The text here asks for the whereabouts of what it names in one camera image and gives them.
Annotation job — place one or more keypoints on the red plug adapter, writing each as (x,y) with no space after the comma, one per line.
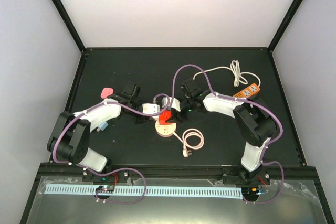
(164,117)

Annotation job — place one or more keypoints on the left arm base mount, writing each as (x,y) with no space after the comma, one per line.
(106,176)

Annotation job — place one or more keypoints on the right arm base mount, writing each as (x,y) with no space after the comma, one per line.
(238,175)

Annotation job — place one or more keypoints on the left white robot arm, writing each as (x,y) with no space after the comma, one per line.
(69,141)

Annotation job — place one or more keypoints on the orange power strip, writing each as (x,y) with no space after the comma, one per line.
(248,91)

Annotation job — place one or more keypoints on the right black frame post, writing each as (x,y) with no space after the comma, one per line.
(293,8)

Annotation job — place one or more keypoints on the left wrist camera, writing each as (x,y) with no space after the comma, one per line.
(150,109)

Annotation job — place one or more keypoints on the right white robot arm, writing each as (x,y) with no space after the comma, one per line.
(258,126)

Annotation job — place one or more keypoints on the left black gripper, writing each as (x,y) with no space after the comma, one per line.
(143,119)

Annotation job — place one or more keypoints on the pink plug adapter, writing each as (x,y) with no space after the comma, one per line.
(106,92)

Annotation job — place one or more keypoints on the left black frame post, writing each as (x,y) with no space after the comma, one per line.
(69,24)

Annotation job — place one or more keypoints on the pink round power strip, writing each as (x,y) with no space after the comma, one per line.
(170,130)

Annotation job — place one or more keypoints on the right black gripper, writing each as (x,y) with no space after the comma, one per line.
(181,117)

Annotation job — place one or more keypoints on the light blue cable duct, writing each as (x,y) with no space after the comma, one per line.
(148,191)

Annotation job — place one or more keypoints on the black frame post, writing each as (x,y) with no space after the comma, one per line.
(69,24)
(293,8)

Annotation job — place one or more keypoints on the light blue plug adapter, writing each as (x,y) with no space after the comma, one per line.
(102,126)

